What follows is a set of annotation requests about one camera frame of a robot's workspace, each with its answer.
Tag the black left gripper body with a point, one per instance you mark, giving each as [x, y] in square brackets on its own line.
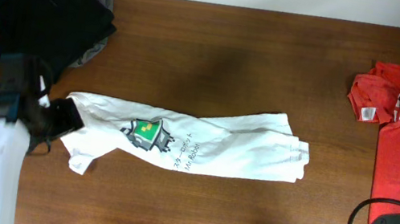
[65, 117]

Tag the white printed t-shirt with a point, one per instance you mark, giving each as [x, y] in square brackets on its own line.
[258, 147]

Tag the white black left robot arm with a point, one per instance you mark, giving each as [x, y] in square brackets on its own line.
[23, 78]

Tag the red lettered t-shirt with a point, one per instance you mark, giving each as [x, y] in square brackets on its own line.
[374, 98]

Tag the black folded garment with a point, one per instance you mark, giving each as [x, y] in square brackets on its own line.
[45, 17]

